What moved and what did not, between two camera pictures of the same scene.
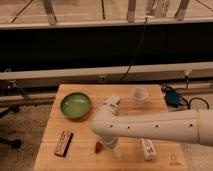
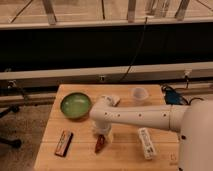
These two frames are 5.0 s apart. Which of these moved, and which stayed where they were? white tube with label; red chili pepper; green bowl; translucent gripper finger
Moved: translucent gripper finger
Stayed: white tube with label; green bowl; red chili pepper
